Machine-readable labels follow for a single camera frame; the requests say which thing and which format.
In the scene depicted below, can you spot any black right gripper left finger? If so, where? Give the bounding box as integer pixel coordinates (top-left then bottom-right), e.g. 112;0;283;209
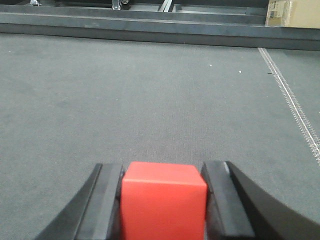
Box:
36;163;125;240

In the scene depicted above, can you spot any black raised platform step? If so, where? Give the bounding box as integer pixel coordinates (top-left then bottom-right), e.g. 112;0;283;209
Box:
0;4;320;51

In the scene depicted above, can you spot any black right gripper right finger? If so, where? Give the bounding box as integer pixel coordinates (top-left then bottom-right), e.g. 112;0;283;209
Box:
201;160;320;240

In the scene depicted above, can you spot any cardboard box stack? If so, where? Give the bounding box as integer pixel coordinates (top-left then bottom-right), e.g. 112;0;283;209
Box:
265;0;320;29

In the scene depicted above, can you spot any red magnetic cube block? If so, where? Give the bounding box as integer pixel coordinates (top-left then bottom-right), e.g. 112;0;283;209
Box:
120;161;208;240

